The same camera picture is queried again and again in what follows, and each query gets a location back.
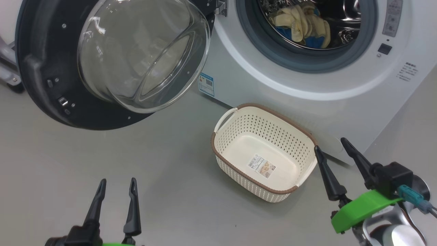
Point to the small black text label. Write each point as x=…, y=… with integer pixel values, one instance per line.
x=407, y=71

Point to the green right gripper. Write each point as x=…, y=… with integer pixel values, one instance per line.
x=362, y=205

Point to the blue energy label sticker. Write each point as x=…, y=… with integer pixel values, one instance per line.
x=206, y=84

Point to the grey caster leg frame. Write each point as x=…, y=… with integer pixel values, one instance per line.
x=8, y=71

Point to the white partition board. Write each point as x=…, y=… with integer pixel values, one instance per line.
x=8, y=17

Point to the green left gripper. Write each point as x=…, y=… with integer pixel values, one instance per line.
x=119, y=244

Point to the grey washing machine door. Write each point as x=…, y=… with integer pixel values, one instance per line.
x=41, y=68

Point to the cream perforated laundry basket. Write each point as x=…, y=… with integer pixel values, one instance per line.
x=239, y=171

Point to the grey warning label sticker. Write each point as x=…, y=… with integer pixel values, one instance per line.
x=392, y=18

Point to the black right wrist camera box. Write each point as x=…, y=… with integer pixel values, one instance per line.
x=392, y=179

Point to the white front-load washing machine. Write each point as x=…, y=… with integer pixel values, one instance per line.
x=358, y=109

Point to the basket product sticker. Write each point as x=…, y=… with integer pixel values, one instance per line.
x=261, y=166

